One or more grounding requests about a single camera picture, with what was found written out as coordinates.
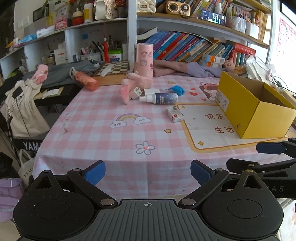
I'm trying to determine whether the white bookshelf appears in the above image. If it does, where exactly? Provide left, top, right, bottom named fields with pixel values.
left=1, top=9, right=269, bottom=79

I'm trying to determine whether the pink cylindrical container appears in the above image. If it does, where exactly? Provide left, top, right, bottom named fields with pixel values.
left=133, top=44, right=154, bottom=79

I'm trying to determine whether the orange white medicine box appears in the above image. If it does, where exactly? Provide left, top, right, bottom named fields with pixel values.
left=199, top=54, right=225, bottom=68

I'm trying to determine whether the pink purple cloth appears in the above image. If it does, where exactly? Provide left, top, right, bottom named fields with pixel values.
left=153, top=60, right=230, bottom=78

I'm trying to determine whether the white quilted handbag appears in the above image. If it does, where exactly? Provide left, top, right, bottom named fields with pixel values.
left=137, top=0, right=156, bottom=13

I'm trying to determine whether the pink plush toy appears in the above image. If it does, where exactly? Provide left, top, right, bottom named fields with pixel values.
left=119, top=73, right=153, bottom=105

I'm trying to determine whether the pink glove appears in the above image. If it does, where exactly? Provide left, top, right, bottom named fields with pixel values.
left=31, top=64, right=48, bottom=84

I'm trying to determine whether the pink pig plush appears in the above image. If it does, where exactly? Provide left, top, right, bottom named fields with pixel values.
left=224, top=59, right=235, bottom=71

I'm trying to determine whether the white tote bag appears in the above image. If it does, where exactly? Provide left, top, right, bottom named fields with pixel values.
left=1, top=79, right=50, bottom=138

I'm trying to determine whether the row of colourful books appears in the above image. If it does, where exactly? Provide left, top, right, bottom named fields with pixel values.
left=142, top=31, right=256, bottom=66

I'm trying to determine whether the blue tape piece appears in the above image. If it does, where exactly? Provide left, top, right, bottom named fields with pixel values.
left=168, top=85, right=185, bottom=96

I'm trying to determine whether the wooden chess board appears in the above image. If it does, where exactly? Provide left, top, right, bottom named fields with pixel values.
left=92, top=61, right=129, bottom=86

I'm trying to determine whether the pink checkered tablecloth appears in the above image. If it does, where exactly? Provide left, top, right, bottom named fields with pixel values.
left=33, top=85, right=288, bottom=198

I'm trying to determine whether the orange pink bottle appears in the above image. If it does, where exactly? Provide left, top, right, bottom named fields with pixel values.
left=69, top=67, right=99, bottom=91

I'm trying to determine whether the gold retro radio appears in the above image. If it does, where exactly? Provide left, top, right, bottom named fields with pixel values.
left=166, top=1, right=191, bottom=17

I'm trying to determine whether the grey clothing pile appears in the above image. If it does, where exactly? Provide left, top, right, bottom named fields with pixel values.
left=21, top=59, right=102, bottom=88

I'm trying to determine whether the small white red box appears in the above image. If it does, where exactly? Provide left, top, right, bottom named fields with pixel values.
left=166, top=106, right=184, bottom=123

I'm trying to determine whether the yellow cardboard box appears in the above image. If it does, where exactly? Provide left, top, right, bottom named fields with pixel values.
left=215, top=71, right=295, bottom=139

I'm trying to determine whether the white power adapter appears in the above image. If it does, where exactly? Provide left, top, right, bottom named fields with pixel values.
left=128, top=87, right=161, bottom=99

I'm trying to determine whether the blue spray bottle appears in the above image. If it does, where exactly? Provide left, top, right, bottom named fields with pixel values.
left=139, top=93, right=178, bottom=104

